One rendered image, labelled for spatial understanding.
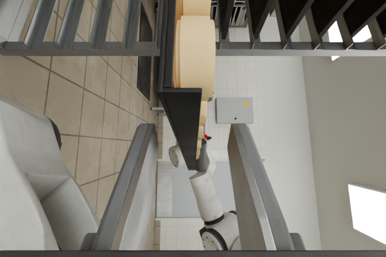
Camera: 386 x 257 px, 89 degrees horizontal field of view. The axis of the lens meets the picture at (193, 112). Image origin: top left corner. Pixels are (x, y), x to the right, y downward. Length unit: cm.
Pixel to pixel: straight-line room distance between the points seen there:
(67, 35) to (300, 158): 420
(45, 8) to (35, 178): 62
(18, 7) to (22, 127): 59
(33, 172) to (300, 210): 442
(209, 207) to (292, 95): 403
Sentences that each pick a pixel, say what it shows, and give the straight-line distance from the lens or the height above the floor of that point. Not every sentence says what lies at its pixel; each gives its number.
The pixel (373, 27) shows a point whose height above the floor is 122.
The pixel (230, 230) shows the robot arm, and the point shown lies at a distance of 64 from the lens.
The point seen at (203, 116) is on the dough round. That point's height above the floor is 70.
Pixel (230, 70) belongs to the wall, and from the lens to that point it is 428.
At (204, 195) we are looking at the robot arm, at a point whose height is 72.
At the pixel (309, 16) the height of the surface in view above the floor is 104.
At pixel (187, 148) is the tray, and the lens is 17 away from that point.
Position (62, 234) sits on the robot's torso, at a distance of 36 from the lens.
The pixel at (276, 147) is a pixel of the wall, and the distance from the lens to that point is 423.
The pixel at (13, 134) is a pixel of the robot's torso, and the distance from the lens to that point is 31.
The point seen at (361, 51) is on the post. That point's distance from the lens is 77.
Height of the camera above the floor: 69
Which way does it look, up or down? level
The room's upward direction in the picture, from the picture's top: 90 degrees clockwise
